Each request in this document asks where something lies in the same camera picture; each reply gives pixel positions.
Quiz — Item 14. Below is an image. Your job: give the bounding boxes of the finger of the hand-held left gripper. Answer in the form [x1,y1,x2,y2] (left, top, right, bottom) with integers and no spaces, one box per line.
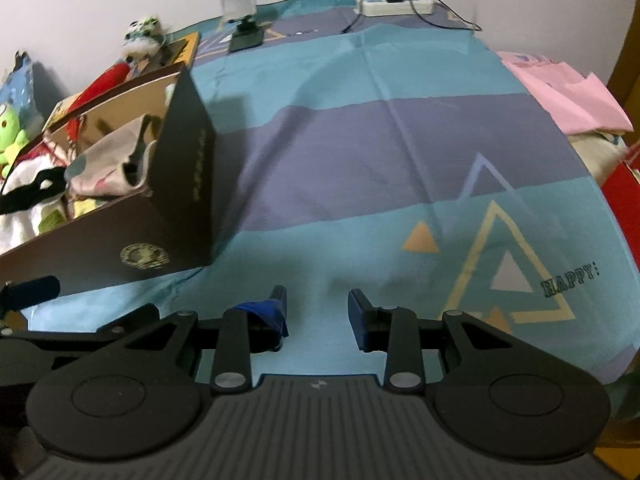
[0,275,62,313]
[0,304,163,356]

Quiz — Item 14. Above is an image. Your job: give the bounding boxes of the pink cloth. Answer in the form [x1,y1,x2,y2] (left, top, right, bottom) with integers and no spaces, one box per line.
[495,50,633,136]

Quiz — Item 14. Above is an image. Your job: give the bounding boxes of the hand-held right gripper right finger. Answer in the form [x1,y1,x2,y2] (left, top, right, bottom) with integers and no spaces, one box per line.
[347,287,518,393]

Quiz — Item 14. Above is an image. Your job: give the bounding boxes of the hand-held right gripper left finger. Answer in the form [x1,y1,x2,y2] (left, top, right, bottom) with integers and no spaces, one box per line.
[122,285,291,395]

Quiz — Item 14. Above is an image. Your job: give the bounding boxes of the grey patterned cloth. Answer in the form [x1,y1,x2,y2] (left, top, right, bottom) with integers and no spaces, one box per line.
[65,114,166,198]

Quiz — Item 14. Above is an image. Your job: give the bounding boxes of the blue striped bedsheet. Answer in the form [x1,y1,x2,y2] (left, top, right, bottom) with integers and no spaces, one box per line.
[20,0,640,396]

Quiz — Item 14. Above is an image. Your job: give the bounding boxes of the red box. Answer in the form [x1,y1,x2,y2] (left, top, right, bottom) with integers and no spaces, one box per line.
[597,142,640,241]

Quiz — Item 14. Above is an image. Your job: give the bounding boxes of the green frog plush toy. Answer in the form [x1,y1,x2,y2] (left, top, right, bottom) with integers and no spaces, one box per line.
[0,105,31,178]

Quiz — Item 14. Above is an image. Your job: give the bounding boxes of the red plush pouch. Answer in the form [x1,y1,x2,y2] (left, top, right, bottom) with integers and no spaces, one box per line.
[67,62,128,113]

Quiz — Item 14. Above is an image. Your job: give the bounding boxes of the black power cord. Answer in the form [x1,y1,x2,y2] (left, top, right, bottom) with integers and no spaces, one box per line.
[341,7,363,35]

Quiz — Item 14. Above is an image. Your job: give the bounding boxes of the comic book with red figure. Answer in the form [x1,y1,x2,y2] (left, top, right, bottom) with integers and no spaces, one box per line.
[42,100,76,131]

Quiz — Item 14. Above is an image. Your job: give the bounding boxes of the cream pillow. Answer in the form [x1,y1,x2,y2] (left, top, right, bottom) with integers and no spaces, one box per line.
[570,130,628,186]

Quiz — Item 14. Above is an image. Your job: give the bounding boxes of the brown cardboard box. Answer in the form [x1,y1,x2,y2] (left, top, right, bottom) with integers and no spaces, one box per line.
[0,62,218,298]

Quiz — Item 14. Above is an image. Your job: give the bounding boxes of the yellow book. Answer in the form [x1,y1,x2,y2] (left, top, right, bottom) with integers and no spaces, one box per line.
[125,31,201,78]

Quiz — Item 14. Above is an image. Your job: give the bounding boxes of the green towel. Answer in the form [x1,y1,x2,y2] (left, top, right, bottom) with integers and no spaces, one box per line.
[39,207,68,235]

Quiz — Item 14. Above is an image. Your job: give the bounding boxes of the panda plush toy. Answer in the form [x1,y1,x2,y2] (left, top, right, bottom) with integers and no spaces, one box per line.
[122,16,168,61]

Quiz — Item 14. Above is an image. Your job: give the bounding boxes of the black cloth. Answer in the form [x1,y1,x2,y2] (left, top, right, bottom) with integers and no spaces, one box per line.
[0,167,68,216]

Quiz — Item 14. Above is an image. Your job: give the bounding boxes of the yellow towel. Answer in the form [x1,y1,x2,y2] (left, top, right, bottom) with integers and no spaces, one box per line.
[65,197,113,221]

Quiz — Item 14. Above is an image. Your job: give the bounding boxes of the red white printed cloth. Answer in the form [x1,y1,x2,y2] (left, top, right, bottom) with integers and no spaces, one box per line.
[42,115,88,166]

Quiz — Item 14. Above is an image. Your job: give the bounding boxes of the white power strip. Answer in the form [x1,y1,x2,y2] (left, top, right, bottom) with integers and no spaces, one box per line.
[356,0,435,17]

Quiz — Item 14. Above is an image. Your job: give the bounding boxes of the green phone stand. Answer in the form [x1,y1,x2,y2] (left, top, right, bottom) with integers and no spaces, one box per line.
[219,0,265,53]

